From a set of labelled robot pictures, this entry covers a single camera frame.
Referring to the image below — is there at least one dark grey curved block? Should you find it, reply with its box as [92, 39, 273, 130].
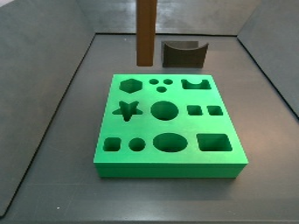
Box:
[162, 41, 210, 68]

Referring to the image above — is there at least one brown square-circle peg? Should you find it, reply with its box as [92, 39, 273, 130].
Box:
[137, 0, 158, 67]

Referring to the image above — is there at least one green shape-sorting block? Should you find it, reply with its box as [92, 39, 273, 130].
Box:
[94, 74, 249, 178]

